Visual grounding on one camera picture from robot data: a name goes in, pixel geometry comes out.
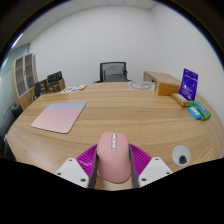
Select wooden side desk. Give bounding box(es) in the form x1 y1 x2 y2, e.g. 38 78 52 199
143 70 183 86

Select orange box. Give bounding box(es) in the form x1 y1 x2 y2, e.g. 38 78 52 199
155 81 182 97

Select black leather sofa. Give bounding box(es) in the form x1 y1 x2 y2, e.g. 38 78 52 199
0 103 24 160

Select ceiling light panels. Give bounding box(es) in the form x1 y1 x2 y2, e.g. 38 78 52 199
9 32 24 51

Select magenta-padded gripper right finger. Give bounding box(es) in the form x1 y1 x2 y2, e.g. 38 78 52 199
128 143 174 188

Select large brown black-topped box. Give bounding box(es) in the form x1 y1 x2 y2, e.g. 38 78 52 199
46 70 67 94

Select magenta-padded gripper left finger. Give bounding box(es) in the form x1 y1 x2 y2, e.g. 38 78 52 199
54 143 101 190

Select silver desk cable grommet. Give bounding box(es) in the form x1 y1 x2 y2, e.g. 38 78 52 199
171 144 192 167

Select black mesh office chair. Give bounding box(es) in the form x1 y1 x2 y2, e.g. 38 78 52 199
94 61 133 84

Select small black chair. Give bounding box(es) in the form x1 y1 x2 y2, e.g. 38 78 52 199
33 81 46 99

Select wooden shelf cabinet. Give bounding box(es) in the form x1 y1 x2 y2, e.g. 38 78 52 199
11 53 39 111

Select green pack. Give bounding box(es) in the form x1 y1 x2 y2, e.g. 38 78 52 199
188 100 212 121

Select small brown cardboard box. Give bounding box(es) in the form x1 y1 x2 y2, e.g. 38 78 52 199
39 78 50 96

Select white sheet with round print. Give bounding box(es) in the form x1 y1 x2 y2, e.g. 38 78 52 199
128 80 156 92

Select blue pack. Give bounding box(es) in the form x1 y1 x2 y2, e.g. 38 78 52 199
187 106 202 121

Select tan flat box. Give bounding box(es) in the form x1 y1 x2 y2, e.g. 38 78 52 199
170 92 192 108

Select pink and blue mouse pad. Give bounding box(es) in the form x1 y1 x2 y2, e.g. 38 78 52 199
30 100 88 135

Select pink computer mouse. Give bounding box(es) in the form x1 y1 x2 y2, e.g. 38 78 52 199
95 131 132 185

